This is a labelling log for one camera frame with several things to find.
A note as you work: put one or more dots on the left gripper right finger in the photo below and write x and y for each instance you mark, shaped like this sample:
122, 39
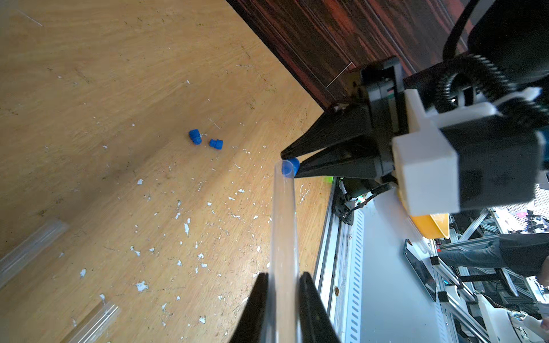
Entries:
315, 324

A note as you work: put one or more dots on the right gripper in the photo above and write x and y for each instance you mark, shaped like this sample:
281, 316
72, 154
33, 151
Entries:
380, 115

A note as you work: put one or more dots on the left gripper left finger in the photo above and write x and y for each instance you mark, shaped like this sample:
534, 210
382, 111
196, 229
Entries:
250, 326

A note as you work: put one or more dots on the clear test tube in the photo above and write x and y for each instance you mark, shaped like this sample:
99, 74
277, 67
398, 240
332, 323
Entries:
32, 246
284, 262
95, 324

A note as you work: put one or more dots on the blue stopper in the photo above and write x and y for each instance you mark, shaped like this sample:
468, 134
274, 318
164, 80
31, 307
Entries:
216, 144
195, 136
290, 167

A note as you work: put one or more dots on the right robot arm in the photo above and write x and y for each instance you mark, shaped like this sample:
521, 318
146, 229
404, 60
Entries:
507, 48

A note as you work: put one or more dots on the yellow bowl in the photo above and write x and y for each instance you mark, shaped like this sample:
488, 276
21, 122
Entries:
431, 223

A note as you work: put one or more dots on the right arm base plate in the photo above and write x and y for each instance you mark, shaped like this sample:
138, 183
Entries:
350, 194

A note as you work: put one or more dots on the aluminium front rail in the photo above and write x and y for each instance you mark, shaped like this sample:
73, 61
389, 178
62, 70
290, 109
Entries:
339, 271

